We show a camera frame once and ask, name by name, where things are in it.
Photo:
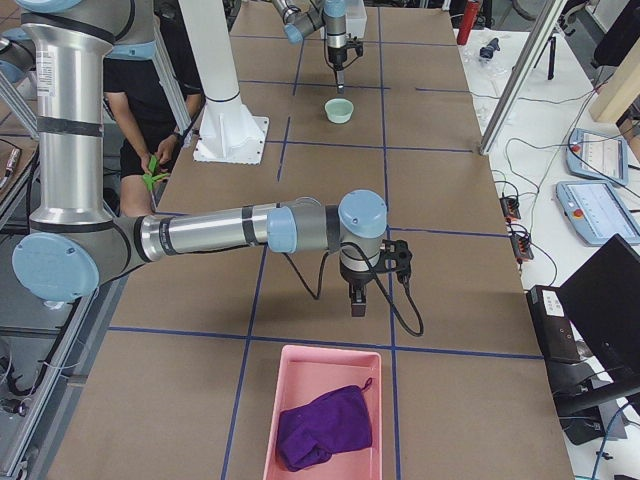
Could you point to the green object in hands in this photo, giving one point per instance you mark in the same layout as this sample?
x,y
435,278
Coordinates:
x,y
154,175

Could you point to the aluminium frame post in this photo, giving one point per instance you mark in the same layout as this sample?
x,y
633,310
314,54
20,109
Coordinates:
x,y
533,47

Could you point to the black monitor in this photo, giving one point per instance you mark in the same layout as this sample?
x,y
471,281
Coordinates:
x,y
601,299

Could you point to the wooden beam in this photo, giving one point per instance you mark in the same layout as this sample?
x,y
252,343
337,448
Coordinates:
x,y
620,91

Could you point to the clear plastic box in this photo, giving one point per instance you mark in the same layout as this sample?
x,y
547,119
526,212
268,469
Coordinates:
x,y
356,18

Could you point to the purple cloth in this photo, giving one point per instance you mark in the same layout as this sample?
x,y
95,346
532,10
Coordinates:
x,y
335,422

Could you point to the far teach pendant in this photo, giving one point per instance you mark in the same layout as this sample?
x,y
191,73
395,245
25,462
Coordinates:
x,y
594,156

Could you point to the near teach pendant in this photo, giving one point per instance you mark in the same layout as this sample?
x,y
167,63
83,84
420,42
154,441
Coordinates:
x,y
596,212

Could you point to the person in black clothes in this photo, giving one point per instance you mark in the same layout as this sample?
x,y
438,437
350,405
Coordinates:
x,y
142,111

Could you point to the teach pendant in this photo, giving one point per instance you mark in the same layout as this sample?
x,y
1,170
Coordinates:
x,y
594,156
596,212

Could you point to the pink plastic bin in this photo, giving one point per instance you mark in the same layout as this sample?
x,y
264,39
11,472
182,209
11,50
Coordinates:
x,y
306,373

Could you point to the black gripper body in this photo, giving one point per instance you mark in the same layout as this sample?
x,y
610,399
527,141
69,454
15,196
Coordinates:
x,y
354,276
336,55

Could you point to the red bottle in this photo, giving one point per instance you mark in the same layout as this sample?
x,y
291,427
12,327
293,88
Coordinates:
x,y
467,22

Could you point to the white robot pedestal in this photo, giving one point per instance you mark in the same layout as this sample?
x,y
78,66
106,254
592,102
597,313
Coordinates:
x,y
228,132

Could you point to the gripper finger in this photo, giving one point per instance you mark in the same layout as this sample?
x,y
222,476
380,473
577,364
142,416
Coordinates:
x,y
358,301
340,81

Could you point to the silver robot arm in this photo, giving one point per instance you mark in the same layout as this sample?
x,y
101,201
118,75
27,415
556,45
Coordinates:
x,y
327,15
74,245

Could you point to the black computer box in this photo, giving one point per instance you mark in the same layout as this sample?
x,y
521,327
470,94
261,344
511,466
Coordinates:
x,y
552,327

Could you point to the mint green bowl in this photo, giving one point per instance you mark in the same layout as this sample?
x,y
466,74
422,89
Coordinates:
x,y
339,110

